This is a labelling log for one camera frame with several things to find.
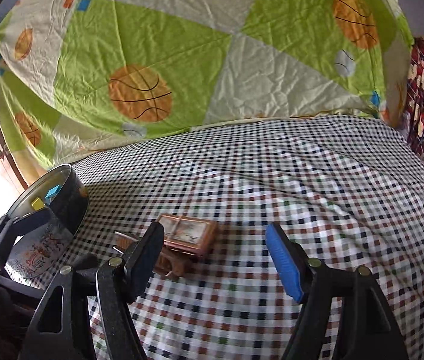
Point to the checkered tablecloth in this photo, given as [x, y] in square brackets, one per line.
[292, 200]

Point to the blue toy cube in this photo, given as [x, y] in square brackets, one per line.
[51, 194]

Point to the round Danisa cookie tin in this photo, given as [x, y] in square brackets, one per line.
[68, 211]

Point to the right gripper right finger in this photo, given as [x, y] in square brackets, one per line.
[291, 263]

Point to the basketball pattern bed sheet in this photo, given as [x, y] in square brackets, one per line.
[81, 76]

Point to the brown card deck box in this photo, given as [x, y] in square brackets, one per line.
[188, 235]

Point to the small yellow toy block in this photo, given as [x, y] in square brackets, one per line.
[37, 204]

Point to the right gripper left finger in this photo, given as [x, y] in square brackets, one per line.
[138, 265]

